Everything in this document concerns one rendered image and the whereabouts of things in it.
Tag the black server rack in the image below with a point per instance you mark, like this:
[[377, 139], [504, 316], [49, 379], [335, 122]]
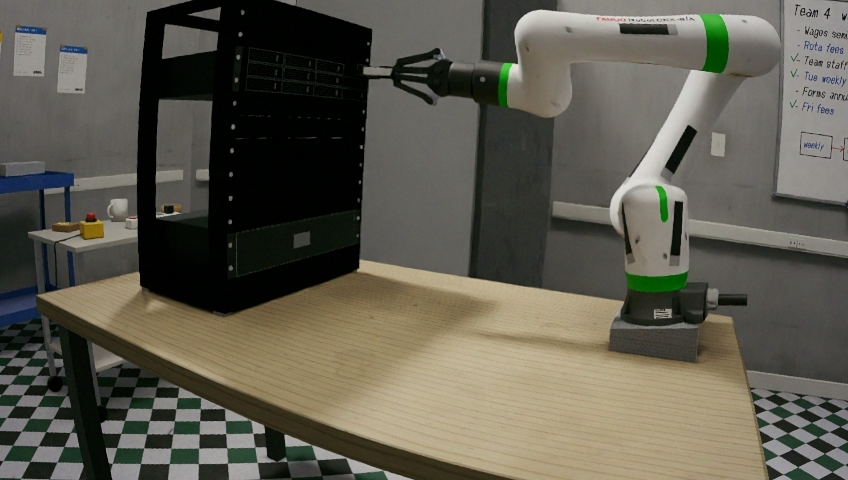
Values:
[[275, 225]]

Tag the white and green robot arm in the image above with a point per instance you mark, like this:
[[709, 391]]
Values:
[[652, 218]]

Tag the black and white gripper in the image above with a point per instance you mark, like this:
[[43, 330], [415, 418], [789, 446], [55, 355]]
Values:
[[442, 77]]

